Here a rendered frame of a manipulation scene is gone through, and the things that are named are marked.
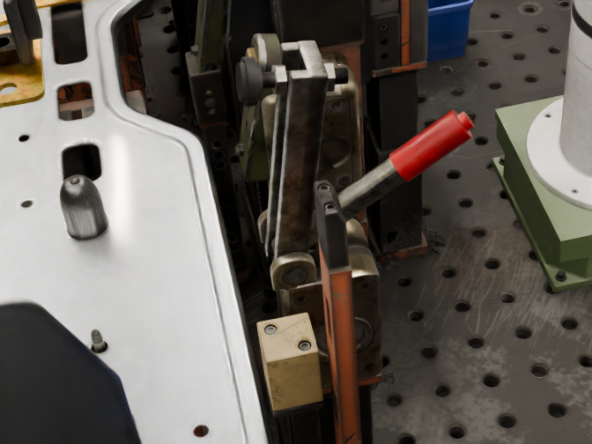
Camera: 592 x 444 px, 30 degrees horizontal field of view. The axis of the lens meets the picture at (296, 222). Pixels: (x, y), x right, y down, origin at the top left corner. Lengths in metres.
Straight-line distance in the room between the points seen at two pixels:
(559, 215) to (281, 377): 0.54
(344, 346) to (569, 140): 0.59
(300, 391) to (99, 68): 0.44
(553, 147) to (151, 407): 0.63
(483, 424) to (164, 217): 0.40
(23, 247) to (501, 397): 0.50
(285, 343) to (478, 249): 0.58
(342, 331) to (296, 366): 0.06
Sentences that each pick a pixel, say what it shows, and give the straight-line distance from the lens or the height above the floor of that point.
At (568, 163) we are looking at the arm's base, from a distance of 1.21.
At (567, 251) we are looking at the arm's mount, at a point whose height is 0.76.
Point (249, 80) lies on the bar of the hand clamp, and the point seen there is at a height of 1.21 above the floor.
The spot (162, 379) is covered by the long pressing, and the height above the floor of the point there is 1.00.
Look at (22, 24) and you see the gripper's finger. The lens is 0.60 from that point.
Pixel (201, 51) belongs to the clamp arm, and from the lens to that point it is 1.01.
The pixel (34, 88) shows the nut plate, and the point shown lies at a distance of 0.60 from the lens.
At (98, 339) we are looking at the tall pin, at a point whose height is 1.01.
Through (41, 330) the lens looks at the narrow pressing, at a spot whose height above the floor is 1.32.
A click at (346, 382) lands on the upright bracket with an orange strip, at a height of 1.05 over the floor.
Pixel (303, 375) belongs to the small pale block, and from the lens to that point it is 0.70.
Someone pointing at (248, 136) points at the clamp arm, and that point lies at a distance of 0.89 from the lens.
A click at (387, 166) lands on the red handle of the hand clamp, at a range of 0.72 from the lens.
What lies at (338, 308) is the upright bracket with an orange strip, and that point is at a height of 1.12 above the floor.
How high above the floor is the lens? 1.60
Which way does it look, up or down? 45 degrees down
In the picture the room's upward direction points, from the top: 6 degrees counter-clockwise
